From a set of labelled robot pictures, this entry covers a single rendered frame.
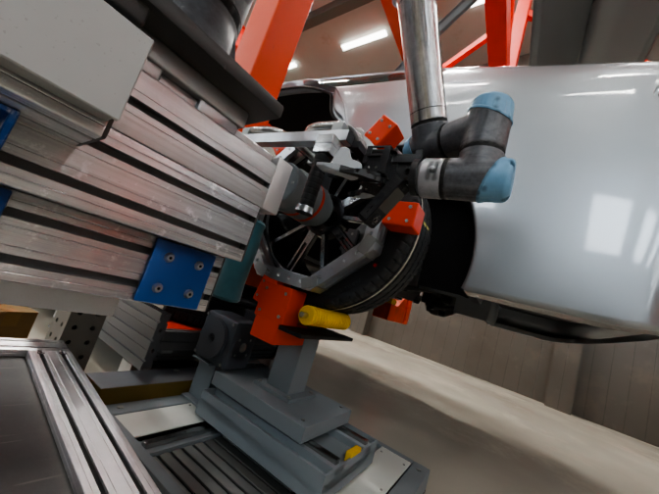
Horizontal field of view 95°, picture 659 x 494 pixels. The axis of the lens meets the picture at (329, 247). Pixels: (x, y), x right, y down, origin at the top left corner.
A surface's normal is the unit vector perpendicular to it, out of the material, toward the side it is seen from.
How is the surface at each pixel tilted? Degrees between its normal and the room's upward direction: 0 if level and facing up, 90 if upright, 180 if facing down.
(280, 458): 90
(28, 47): 90
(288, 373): 90
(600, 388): 90
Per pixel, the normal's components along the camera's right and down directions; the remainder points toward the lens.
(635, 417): -0.57, -0.30
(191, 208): 0.76, 0.14
